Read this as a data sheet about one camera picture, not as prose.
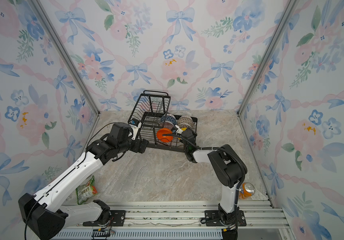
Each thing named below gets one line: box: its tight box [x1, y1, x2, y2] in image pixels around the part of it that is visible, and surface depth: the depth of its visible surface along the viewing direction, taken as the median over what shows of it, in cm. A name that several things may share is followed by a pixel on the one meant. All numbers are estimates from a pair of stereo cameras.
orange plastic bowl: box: [156, 128, 174, 143], surface depth 102 cm
